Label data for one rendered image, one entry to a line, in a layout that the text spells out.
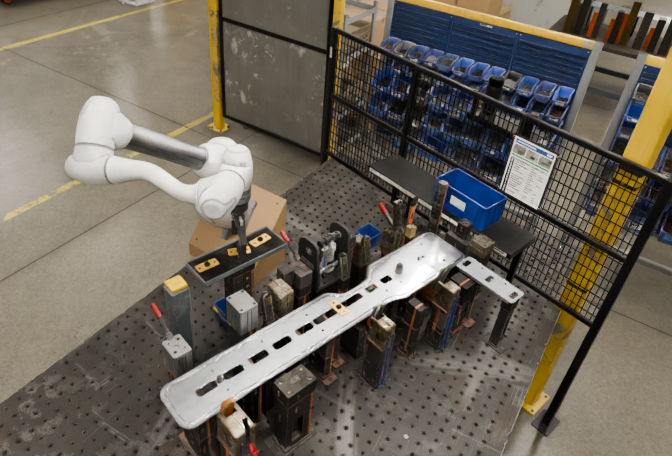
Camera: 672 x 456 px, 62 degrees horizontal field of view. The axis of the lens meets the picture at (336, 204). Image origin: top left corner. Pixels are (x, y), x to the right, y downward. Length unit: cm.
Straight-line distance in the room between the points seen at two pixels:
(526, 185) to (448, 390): 97
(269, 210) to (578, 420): 200
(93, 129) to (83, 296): 179
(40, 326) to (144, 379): 140
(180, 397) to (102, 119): 100
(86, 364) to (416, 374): 132
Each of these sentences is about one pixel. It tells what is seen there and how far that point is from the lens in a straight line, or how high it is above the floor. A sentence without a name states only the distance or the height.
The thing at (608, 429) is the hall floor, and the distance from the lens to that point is 350.
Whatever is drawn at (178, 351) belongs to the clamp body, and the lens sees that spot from 198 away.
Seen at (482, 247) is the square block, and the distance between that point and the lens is 252.
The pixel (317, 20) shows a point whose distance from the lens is 429.
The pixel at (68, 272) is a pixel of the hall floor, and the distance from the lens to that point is 397.
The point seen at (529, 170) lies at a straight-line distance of 263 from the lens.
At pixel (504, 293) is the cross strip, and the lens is 242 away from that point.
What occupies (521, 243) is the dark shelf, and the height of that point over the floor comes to 103.
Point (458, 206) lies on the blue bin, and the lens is 267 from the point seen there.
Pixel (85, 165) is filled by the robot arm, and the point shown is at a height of 146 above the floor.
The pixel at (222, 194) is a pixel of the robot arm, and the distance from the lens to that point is 175.
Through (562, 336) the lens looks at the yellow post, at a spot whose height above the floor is 57.
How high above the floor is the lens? 258
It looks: 36 degrees down
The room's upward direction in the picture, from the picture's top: 6 degrees clockwise
